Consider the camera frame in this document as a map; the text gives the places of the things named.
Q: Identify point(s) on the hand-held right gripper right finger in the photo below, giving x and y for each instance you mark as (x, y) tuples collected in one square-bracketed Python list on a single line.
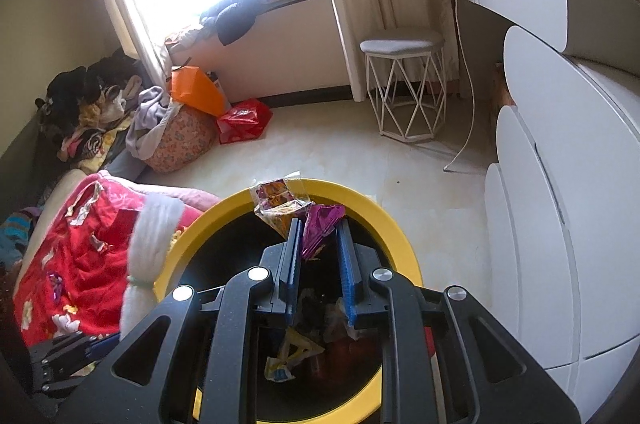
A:
[(347, 274)]

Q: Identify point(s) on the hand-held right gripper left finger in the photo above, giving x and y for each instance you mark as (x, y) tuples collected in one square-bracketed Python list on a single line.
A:
[(292, 264)]

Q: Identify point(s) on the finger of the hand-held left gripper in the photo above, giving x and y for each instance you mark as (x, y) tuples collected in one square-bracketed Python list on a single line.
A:
[(100, 345)]

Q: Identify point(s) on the purple foil wrapper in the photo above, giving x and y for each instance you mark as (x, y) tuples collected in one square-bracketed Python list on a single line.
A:
[(320, 224)]

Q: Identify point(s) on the yellow round bin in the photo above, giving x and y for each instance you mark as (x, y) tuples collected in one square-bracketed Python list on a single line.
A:
[(390, 234)]

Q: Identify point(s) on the colourful clear candy wrapper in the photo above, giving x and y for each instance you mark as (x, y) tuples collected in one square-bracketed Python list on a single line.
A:
[(272, 196)]

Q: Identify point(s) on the red floral blanket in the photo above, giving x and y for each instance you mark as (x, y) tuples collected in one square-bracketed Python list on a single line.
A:
[(85, 274)]

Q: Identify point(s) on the yellow white crumpled wrapper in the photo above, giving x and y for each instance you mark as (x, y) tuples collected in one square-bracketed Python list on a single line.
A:
[(290, 354)]

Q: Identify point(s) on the white fibre bundle green band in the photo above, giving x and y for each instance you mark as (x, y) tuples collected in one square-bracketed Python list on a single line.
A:
[(150, 244)]

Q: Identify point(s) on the red flat packet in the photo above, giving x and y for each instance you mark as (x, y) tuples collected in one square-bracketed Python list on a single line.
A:
[(127, 219)]

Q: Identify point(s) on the teal patterned cloth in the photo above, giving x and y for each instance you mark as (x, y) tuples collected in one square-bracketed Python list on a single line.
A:
[(15, 229)]

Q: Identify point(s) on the red plastic bag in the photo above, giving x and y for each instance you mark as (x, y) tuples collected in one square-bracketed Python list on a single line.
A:
[(245, 121)]

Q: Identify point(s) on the beige bed sheet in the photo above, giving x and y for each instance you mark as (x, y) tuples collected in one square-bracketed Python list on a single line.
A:
[(65, 184)]

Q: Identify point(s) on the floral fabric bag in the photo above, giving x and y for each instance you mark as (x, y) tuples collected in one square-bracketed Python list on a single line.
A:
[(185, 139)]

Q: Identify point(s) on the orange bag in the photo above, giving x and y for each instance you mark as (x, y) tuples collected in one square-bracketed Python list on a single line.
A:
[(195, 89)]

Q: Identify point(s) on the pile of mixed clothes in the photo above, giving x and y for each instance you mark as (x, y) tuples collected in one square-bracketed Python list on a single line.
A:
[(85, 104)]

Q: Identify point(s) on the small patterned cloth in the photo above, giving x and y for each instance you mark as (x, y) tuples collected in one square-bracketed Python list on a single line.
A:
[(182, 36)]

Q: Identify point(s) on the white dresser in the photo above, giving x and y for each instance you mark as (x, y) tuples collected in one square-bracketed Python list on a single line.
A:
[(575, 154)]

